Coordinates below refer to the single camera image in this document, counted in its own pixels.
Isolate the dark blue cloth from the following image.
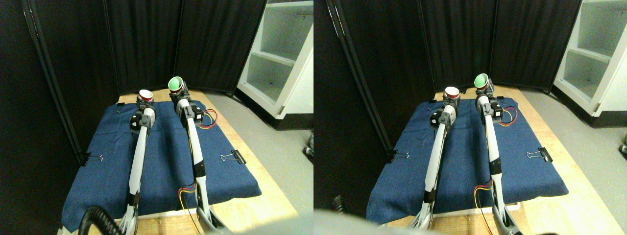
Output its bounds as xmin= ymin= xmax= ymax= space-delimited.
xmin=61 ymin=99 xmax=262 ymax=233
xmin=366 ymin=97 xmax=569 ymax=225

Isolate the black curtain stand pole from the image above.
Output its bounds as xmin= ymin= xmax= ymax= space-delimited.
xmin=327 ymin=0 xmax=393 ymax=153
xmin=21 ymin=0 xmax=88 ymax=166

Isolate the white shelf unit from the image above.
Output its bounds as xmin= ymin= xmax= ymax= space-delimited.
xmin=236 ymin=0 xmax=314 ymax=120
xmin=553 ymin=0 xmax=627 ymax=118

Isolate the orange wire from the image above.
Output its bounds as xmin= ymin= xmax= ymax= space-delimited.
xmin=177 ymin=184 xmax=202 ymax=235
xmin=473 ymin=179 xmax=495 ymax=235
xmin=499 ymin=105 xmax=519 ymax=127
xmin=198 ymin=109 xmax=217 ymax=130

